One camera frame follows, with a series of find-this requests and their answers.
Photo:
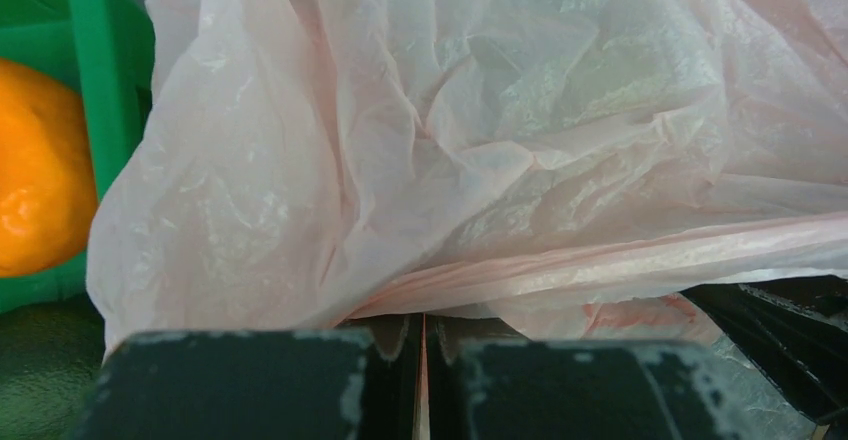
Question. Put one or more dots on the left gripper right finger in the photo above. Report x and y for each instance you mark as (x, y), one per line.
(488, 382)

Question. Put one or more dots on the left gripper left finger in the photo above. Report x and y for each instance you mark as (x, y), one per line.
(337, 384)

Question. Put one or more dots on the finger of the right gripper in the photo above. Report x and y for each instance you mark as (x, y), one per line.
(794, 331)

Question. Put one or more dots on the pink plastic bag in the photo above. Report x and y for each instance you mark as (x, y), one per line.
(567, 166)

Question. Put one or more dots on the dark green fake avocado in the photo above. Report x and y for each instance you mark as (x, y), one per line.
(50, 355)

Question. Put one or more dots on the orange fake fruit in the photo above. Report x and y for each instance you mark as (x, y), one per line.
(48, 191)

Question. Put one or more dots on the green plastic tray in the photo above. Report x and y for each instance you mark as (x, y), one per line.
(102, 50)

